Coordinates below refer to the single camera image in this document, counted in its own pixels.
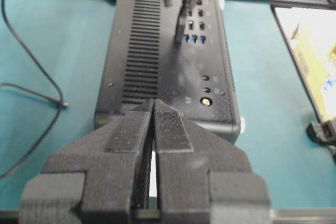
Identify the yellow cardboard box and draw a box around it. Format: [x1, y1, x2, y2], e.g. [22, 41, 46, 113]
[275, 7, 335, 121]

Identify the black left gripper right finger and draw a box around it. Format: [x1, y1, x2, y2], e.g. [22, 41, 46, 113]
[153, 100, 271, 223]

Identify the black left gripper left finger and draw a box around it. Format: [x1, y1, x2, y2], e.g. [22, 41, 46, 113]
[19, 99, 154, 223]

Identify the black USB cable with plug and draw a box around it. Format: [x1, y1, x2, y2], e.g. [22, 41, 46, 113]
[0, 0, 192, 180]

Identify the black mini PC box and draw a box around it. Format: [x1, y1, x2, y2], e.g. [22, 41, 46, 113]
[94, 0, 241, 143]

